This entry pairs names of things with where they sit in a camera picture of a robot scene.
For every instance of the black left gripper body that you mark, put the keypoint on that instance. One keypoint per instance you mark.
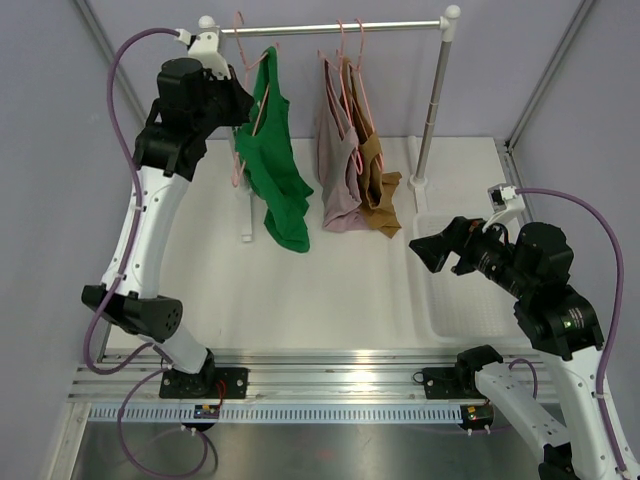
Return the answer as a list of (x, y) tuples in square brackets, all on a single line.
[(213, 112)]

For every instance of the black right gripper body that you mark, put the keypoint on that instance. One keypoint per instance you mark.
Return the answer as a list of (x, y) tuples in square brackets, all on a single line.
[(483, 250)]

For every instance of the green tank top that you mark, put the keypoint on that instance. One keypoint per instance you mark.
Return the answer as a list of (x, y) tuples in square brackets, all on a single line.
[(264, 146)]

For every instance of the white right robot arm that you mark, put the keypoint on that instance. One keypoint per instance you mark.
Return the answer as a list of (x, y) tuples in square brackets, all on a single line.
[(562, 327)]

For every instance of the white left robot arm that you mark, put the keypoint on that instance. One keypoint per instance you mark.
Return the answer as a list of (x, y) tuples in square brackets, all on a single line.
[(164, 164)]

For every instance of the tan brown tank top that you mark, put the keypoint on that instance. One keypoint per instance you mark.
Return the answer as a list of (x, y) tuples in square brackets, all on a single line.
[(376, 189)]

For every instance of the mauve pink tank top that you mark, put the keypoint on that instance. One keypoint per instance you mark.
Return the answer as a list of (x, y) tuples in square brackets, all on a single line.
[(336, 157)]

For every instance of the pink hanger of mauve top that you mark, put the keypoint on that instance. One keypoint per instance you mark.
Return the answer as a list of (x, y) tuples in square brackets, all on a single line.
[(345, 92)]

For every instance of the pink hanger of tan top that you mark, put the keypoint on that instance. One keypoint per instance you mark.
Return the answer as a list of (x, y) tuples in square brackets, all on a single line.
[(358, 68)]

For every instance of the white plastic basket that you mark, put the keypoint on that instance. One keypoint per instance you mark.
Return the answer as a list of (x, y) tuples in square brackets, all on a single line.
[(461, 310)]

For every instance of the white clothes rack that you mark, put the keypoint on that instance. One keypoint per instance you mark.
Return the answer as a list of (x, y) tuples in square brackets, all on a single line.
[(446, 24)]

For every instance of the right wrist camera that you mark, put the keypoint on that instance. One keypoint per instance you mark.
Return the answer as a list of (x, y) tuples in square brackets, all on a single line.
[(507, 204)]

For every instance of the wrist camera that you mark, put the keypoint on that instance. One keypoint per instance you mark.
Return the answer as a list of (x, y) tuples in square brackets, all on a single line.
[(507, 204), (204, 47)]

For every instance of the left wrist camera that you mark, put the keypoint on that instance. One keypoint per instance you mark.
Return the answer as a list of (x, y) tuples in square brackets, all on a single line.
[(204, 47)]

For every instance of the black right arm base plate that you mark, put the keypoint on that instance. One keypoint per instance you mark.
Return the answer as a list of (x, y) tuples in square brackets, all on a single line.
[(442, 383)]

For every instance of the aluminium front rail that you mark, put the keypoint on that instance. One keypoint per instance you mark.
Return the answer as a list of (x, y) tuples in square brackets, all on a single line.
[(308, 376)]

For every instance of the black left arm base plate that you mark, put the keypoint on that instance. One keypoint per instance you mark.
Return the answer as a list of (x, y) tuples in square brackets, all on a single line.
[(231, 382)]

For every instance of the white slotted cable duct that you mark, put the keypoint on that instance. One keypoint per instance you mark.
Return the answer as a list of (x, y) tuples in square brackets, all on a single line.
[(240, 413)]

